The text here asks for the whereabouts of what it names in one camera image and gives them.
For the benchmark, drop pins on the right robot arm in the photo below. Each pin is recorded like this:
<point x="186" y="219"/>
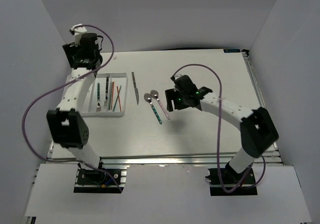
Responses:
<point x="256" y="127"/>

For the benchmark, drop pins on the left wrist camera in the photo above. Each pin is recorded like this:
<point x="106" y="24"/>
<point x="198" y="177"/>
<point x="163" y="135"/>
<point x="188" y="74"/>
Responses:
<point x="77" y="31"/>

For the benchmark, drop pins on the teal handled fork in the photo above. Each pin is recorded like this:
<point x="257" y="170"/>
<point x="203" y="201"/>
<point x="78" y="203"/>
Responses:
<point x="98" y="107"/>

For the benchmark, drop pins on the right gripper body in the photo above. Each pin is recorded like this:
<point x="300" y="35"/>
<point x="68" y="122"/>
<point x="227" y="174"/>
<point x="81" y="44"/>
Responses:
<point x="179" y="99"/>

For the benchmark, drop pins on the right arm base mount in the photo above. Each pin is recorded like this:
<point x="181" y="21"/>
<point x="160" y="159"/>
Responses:
<point x="244" y="189"/>

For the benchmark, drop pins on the black handled table knife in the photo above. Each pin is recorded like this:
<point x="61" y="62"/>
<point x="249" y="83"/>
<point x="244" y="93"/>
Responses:
<point x="136" y="91"/>

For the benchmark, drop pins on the pink handled spoon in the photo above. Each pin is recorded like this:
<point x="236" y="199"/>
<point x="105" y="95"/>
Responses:
<point x="155" y="95"/>

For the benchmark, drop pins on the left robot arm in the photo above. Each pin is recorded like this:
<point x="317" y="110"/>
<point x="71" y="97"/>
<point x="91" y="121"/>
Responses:
<point x="67" y="127"/>

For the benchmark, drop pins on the white divided plastic tray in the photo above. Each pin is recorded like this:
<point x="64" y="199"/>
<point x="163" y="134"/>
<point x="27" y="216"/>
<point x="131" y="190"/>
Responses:
<point x="90" y="103"/>

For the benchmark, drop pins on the teal chopstick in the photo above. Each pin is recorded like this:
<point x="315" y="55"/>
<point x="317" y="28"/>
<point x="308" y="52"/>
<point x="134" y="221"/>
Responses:
<point x="116" y="102"/>
<point x="109" y="97"/>

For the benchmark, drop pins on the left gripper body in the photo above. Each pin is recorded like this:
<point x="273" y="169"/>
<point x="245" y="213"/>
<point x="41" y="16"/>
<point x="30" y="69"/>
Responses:
<point x="72" y="50"/>

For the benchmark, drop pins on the teal handled spoon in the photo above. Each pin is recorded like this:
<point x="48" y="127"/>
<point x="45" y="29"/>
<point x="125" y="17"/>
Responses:
<point x="148" y="98"/>

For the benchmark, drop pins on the black handled fork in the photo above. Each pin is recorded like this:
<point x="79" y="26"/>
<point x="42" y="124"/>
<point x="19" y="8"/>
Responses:
<point x="106" y="91"/>

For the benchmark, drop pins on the right blue table label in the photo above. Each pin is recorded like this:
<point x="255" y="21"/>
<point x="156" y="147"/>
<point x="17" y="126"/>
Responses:
<point x="231" y="50"/>

